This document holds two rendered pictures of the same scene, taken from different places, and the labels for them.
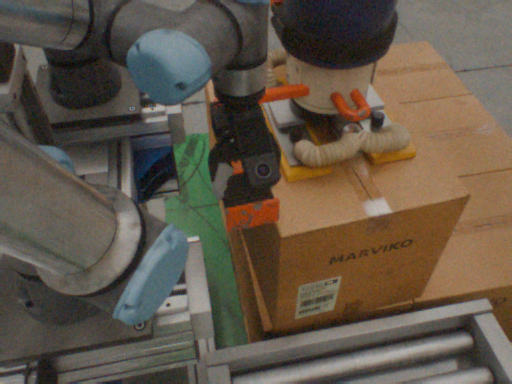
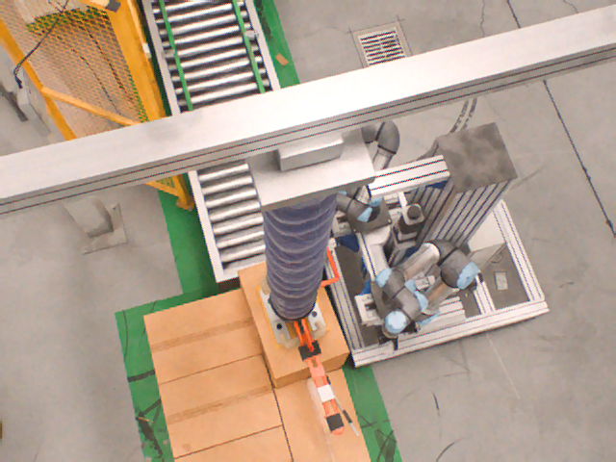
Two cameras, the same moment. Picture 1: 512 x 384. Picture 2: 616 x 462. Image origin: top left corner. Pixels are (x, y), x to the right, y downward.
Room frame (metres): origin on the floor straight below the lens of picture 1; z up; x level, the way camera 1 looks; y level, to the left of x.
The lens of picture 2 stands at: (1.69, -0.25, 4.45)
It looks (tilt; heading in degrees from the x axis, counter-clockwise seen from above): 70 degrees down; 172
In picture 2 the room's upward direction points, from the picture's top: 4 degrees clockwise
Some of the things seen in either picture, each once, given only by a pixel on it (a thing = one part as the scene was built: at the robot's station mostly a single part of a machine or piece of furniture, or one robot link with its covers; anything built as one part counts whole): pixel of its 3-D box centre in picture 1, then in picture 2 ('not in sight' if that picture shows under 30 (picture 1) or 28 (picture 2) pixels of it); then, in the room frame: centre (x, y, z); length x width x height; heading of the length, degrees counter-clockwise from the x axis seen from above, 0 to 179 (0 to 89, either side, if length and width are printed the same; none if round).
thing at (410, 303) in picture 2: not in sight; (409, 303); (1.09, 0.28, 1.82); 0.11 x 0.11 x 0.08; 37
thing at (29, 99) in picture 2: not in sight; (32, 102); (-0.02, -1.27, 1.62); 0.20 x 0.05 x 0.30; 12
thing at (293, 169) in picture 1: (285, 119); (309, 301); (0.85, -0.07, 0.97); 0.34 x 0.10 x 0.05; 15
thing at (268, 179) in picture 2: not in sight; (302, 142); (0.88, -0.15, 2.85); 0.30 x 0.30 x 0.05; 12
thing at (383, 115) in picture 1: (363, 105); (274, 314); (0.90, -0.25, 0.97); 0.34 x 0.10 x 0.05; 15
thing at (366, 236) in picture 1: (315, 179); (292, 319); (0.88, -0.16, 0.74); 0.60 x 0.40 x 0.40; 15
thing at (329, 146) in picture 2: not in sight; (302, 131); (0.88, -0.15, 2.91); 0.16 x 0.16 x 0.10; 12
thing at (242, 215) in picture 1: (246, 197); not in sight; (0.52, 0.01, 1.08); 0.09 x 0.08 x 0.05; 105
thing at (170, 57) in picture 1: (172, 49); (338, 200); (0.47, 0.09, 1.38); 0.11 x 0.11 x 0.08; 58
